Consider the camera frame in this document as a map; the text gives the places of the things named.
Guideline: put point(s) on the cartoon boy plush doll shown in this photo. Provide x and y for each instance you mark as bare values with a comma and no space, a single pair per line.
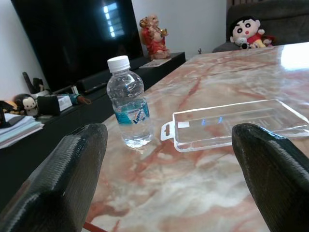
243,29

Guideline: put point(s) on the black flat screen television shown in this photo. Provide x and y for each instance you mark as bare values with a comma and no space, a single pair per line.
72,43

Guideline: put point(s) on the black TV cabinet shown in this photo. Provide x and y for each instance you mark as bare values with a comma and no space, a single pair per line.
48,140

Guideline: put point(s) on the black box with label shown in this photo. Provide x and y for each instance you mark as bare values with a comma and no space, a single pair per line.
50,105

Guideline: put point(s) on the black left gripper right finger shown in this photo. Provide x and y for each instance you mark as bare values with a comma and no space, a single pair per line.
277,178

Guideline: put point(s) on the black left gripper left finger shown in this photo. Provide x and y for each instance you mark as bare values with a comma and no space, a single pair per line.
60,183

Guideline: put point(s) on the clear plastic blister pack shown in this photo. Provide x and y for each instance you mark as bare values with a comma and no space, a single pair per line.
217,125

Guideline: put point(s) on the red laughing Buddha statue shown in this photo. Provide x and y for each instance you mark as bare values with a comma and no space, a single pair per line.
155,41

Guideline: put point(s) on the small clear water bottle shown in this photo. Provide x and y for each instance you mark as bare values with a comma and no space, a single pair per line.
128,96

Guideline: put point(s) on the dark grey long sofa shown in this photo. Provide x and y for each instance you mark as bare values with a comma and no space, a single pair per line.
285,19

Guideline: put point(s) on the small red plush doll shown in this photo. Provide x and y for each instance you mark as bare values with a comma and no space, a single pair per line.
268,41

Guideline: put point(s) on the black soundbar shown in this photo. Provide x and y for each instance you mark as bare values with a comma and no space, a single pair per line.
94,83

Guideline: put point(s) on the tiny dark figurine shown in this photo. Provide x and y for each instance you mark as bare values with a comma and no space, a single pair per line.
199,50

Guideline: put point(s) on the stack of papers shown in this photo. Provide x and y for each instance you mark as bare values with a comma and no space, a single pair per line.
17,130

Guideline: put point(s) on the small monkey plush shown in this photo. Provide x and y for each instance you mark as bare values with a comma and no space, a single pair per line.
26,105

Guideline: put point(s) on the orange marble pattern folding table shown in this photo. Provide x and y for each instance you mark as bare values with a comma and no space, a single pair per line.
193,181

